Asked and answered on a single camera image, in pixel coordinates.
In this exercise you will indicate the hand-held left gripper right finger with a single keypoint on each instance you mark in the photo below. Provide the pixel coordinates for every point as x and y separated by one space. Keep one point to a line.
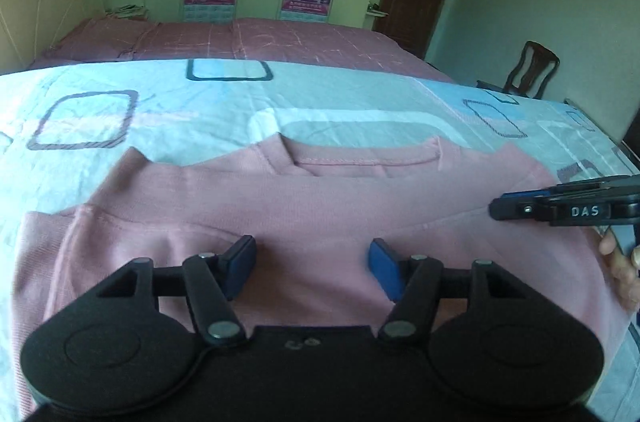
385 267

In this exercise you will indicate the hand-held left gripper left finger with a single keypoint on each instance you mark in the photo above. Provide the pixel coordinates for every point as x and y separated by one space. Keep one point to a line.
240 263

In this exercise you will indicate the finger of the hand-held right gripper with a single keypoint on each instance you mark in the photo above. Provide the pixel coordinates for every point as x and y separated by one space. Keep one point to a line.
600 183
520 207

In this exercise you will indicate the pink sweatshirt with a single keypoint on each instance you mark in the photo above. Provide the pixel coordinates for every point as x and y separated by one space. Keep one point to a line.
310 212

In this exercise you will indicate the person's right hand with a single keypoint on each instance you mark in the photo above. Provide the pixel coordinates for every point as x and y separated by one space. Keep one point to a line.
627 277

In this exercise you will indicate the brown wooden chair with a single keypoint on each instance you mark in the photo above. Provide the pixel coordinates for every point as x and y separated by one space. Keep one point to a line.
530 70

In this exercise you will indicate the printed light blue bedsheet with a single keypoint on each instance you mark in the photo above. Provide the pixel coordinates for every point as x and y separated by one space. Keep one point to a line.
150 112

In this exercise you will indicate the pink bed cover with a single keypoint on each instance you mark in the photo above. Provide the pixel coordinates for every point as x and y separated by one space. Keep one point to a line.
280 40

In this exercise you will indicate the stack of papers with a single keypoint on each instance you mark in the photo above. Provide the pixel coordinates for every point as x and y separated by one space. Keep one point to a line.
126 11

